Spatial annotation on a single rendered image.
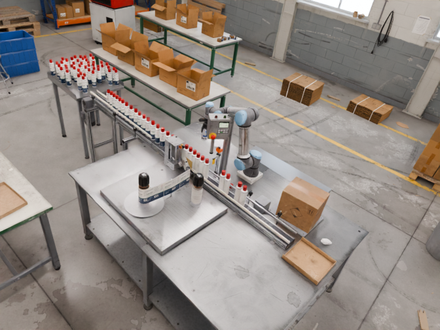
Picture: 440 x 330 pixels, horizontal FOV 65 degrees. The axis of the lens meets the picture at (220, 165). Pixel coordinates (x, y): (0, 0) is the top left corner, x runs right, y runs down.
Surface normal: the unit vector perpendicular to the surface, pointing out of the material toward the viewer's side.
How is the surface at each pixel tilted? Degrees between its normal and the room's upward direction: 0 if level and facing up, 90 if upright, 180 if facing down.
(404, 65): 90
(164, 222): 0
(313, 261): 0
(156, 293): 0
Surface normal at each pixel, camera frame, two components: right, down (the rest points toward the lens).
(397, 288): 0.12, -0.79
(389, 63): -0.66, 0.39
